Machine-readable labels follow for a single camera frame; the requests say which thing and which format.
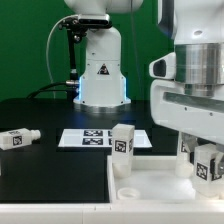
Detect black base cables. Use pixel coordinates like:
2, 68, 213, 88
25, 80, 79, 100

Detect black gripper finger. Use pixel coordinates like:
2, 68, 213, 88
210, 144, 224, 176
182, 133, 198, 164

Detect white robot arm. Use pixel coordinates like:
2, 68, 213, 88
64, 0, 224, 175

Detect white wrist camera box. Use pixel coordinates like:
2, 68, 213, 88
149, 52, 176, 80

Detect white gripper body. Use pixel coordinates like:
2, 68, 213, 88
150, 79, 224, 144

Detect white marker sheet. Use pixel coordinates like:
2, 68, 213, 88
59, 129, 152, 148

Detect white front rail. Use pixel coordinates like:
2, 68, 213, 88
0, 201, 224, 224

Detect white square tabletop tray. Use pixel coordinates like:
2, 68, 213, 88
106, 154, 224, 203

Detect grey camera cable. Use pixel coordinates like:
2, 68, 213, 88
45, 14, 78, 99

